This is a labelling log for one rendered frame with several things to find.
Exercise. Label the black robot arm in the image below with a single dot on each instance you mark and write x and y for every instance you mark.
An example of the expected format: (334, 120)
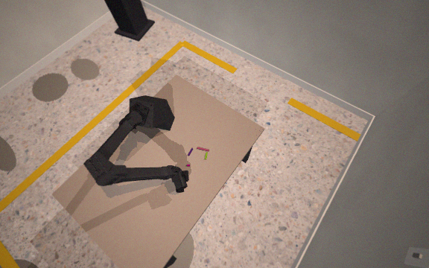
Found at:
(104, 171)

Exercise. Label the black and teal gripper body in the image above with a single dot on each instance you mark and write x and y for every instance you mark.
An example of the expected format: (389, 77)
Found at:
(186, 175)

